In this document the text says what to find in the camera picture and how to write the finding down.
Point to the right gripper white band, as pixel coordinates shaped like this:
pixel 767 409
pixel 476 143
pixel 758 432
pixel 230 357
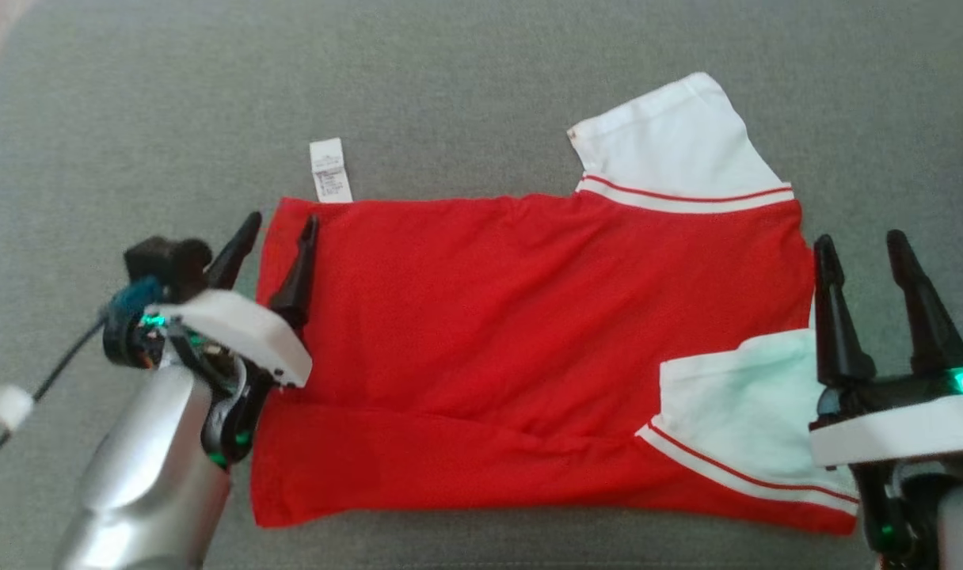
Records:
pixel 901 431

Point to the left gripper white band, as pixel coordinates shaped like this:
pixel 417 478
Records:
pixel 244 332

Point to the red t-shirt with white sleeves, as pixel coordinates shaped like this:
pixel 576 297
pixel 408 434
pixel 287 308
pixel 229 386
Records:
pixel 513 332

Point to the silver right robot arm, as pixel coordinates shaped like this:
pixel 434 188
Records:
pixel 941 522

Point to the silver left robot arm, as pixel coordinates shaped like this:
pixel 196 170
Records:
pixel 149 475

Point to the grey fabric sofa seat cushion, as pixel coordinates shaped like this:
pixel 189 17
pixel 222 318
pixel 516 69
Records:
pixel 481 95

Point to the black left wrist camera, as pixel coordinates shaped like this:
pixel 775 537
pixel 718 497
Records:
pixel 169 261

